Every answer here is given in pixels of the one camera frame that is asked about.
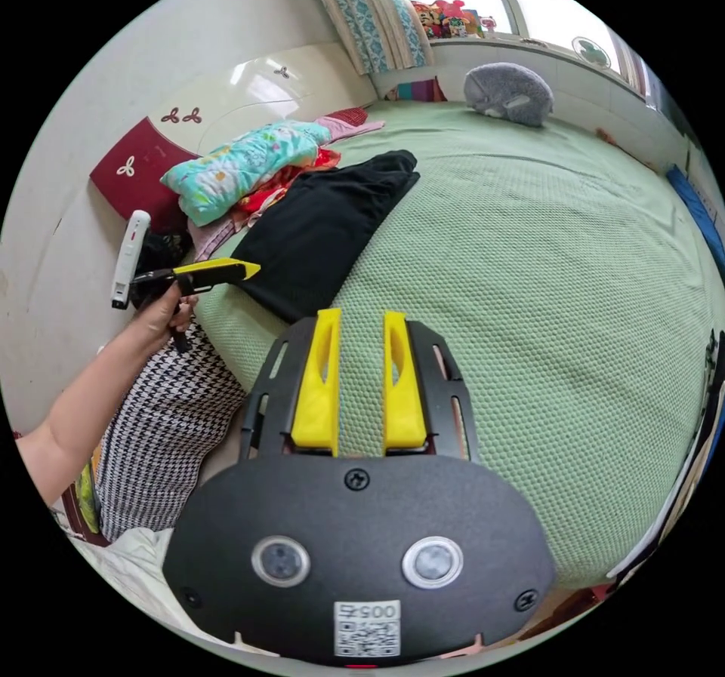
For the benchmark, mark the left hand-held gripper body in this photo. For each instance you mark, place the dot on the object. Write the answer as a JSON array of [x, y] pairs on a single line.
[[152, 281]]

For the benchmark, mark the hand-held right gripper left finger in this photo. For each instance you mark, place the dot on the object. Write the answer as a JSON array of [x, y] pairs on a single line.
[[315, 399]]

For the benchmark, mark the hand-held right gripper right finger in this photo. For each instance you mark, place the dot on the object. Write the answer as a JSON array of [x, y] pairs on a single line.
[[403, 405]]

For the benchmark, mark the person's left forearm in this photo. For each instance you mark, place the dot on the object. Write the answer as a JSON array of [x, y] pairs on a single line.
[[79, 399]]

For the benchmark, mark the black short sleeve shirt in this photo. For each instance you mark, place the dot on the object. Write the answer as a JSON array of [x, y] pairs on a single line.
[[323, 230]]

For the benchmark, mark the person's left hand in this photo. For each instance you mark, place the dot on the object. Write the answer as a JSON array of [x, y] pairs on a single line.
[[164, 312]]

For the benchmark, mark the pile of clothes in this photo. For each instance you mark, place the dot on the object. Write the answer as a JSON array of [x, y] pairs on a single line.
[[249, 170]]

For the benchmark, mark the white and red headboard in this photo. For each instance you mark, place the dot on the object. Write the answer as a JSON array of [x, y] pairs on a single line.
[[170, 139]]

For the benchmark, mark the bed with green woven mat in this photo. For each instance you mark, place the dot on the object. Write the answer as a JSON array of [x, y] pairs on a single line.
[[538, 320]]

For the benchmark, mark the patterned teal curtain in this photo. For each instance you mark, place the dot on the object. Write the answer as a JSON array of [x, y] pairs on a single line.
[[368, 9]]

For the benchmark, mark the grey plush pillow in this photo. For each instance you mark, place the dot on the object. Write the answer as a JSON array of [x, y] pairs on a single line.
[[510, 94]]

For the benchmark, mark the small white fan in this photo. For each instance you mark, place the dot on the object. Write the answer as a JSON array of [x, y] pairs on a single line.
[[592, 52]]

